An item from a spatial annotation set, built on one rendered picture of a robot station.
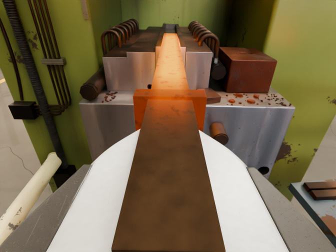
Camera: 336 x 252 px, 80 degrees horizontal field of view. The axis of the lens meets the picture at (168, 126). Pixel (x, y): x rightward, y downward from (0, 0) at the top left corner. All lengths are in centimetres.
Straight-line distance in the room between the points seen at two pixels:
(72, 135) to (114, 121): 33
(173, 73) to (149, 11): 68
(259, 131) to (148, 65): 24
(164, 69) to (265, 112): 24
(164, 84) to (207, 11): 72
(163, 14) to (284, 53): 46
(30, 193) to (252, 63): 61
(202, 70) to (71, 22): 33
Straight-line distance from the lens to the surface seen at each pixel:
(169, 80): 17
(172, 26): 78
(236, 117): 38
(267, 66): 43
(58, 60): 58
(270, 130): 42
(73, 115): 66
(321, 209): 55
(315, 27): 62
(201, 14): 87
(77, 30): 56
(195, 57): 39
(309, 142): 78
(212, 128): 37
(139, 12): 87
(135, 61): 39
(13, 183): 176
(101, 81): 41
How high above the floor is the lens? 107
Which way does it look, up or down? 32 degrees down
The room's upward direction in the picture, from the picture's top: 1 degrees clockwise
